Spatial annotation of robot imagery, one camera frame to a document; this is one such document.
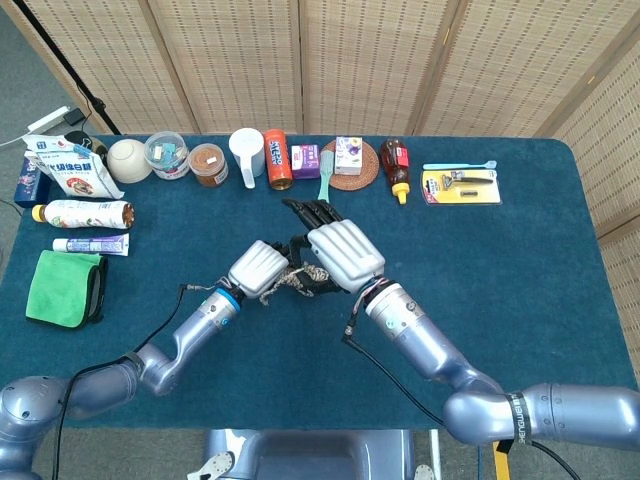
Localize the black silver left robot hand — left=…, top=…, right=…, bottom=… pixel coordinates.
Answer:
left=228, top=234, right=321, bottom=300

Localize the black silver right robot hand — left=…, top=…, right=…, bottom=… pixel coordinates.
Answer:
left=282, top=198, right=386, bottom=297

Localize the beige speckled braided rope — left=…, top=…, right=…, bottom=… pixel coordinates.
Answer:
left=258, top=264, right=331, bottom=307

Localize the mint green brush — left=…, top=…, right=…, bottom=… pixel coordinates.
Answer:
left=317, top=149, right=335, bottom=203

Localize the woven round coaster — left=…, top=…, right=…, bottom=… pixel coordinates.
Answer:
left=320, top=139, right=381, bottom=192

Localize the small white purple box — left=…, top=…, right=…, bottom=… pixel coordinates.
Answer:
left=333, top=136, right=364, bottom=176

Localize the honey bottle yellow cap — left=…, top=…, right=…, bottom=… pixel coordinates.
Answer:
left=381, top=138, right=411, bottom=206

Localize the orange can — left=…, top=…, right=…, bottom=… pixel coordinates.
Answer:
left=263, top=129, right=295, bottom=192

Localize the brown spice jar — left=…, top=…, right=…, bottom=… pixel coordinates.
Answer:
left=188, top=143, right=230, bottom=189

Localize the white measuring scoop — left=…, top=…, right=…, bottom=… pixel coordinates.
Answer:
left=228, top=127, right=266, bottom=190

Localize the razor in yellow package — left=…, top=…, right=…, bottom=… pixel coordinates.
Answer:
left=421, top=168, right=503, bottom=206

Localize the blue table cloth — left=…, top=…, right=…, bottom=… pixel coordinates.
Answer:
left=0, top=133, right=640, bottom=431

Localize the light blue toothbrush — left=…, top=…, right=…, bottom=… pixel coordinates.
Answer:
left=422, top=159, right=498, bottom=171

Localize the clear jar of clips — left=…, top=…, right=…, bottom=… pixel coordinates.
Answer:
left=143, top=130, right=191, bottom=180

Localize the white purple toothpaste tube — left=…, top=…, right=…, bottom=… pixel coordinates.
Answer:
left=52, top=233, right=131, bottom=257

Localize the black grey folded cloth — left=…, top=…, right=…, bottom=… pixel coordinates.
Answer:
left=84, top=254, right=109, bottom=324

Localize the cream bowl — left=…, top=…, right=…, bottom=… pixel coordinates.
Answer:
left=106, top=138, right=153, bottom=185

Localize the white label bottle yellow cap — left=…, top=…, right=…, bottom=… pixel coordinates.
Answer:
left=31, top=199, right=136, bottom=230

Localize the blue-grey robot torso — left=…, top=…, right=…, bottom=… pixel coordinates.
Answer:
left=187, top=428, right=436, bottom=480

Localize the green microfiber cloth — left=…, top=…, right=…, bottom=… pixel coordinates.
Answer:
left=25, top=249, right=104, bottom=330

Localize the white printed snack bag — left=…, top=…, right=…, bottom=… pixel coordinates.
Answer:
left=35, top=149, right=125, bottom=200

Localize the black round object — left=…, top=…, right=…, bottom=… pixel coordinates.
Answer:
left=64, top=130, right=109, bottom=156

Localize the black tripod stand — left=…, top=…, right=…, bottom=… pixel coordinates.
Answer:
left=12, top=0, right=122, bottom=136

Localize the dark blue box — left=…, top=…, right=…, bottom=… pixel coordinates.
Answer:
left=13, top=157, right=51, bottom=209

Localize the white blue packet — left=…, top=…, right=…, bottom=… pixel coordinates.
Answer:
left=22, top=133, right=84, bottom=161

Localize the white power strip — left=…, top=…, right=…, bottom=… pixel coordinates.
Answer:
left=27, top=105, right=71, bottom=134

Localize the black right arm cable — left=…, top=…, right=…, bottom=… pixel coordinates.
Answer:
left=342, top=324, right=581, bottom=480

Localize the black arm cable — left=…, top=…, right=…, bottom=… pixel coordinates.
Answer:
left=342, top=324, right=581, bottom=480
left=52, top=282, right=221, bottom=480

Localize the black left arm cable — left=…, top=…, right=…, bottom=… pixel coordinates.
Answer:
left=52, top=282, right=221, bottom=480

